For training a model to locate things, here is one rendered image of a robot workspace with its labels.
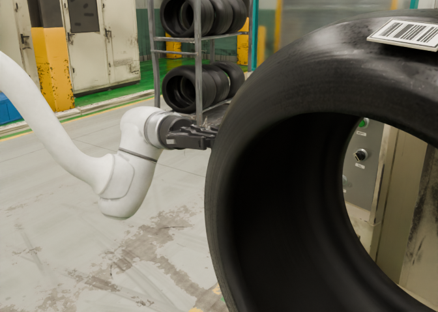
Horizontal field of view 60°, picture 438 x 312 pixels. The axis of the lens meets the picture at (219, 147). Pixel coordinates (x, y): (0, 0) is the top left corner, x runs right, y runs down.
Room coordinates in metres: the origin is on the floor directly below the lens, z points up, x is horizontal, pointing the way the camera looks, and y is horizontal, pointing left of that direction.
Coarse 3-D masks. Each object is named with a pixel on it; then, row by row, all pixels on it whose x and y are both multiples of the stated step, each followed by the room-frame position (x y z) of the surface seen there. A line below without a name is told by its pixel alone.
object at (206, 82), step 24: (168, 0) 4.19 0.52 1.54; (192, 0) 4.04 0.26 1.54; (216, 0) 4.41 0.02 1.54; (240, 0) 4.86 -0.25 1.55; (168, 24) 4.38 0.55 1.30; (192, 24) 4.03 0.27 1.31; (216, 24) 4.39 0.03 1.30; (240, 24) 4.79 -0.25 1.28; (168, 72) 4.23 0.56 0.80; (192, 72) 4.06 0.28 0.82; (216, 72) 4.43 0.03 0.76; (240, 72) 4.82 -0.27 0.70; (168, 96) 4.36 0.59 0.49; (192, 96) 4.70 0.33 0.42; (216, 96) 4.35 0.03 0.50; (192, 120) 4.38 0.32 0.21; (216, 120) 4.37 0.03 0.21
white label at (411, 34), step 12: (384, 24) 0.36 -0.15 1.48; (396, 24) 0.36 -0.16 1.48; (408, 24) 0.35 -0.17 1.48; (420, 24) 0.34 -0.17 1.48; (432, 24) 0.34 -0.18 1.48; (372, 36) 0.35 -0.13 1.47; (384, 36) 0.34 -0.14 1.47; (396, 36) 0.34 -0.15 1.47; (408, 36) 0.33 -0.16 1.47; (420, 36) 0.33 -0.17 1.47; (432, 36) 0.32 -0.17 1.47; (420, 48) 0.31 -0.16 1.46; (432, 48) 0.30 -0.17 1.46
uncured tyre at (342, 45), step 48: (288, 48) 0.46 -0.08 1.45; (336, 48) 0.39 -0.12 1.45; (384, 48) 0.35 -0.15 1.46; (240, 96) 0.49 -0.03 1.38; (288, 96) 0.41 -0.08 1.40; (336, 96) 0.36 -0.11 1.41; (384, 96) 0.33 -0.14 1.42; (432, 96) 0.30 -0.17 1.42; (240, 144) 0.47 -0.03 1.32; (288, 144) 0.70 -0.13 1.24; (336, 144) 0.68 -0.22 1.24; (432, 144) 0.29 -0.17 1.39; (240, 192) 0.62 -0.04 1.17; (288, 192) 0.70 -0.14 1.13; (336, 192) 0.68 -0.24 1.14; (240, 240) 0.60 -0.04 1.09; (288, 240) 0.66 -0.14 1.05; (336, 240) 0.66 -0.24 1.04; (240, 288) 0.48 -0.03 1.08; (288, 288) 0.59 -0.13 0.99; (336, 288) 0.62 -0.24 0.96; (384, 288) 0.58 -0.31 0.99
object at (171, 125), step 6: (168, 120) 0.81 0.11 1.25; (174, 120) 0.80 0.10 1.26; (180, 120) 0.81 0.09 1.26; (186, 120) 0.82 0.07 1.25; (162, 126) 0.81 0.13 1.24; (168, 126) 0.79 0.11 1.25; (174, 126) 0.79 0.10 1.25; (180, 126) 0.80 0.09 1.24; (186, 126) 0.81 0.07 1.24; (162, 132) 0.80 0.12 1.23; (168, 132) 0.78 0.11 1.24; (174, 132) 0.77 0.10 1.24; (180, 132) 0.77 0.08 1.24; (186, 132) 0.76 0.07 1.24; (162, 138) 0.80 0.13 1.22
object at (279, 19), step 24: (264, 0) 1.36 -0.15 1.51; (288, 0) 1.28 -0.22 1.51; (312, 0) 1.20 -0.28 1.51; (336, 0) 1.14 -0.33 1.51; (360, 0) 1.08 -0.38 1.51; (384, 0) 1.03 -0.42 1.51; (408, 0) 0.98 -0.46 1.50; (264, 24) 1.35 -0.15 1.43; (288, 24) 1.27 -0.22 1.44; (312, 24) 1.20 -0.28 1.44; (264, 48) 1.35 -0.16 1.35
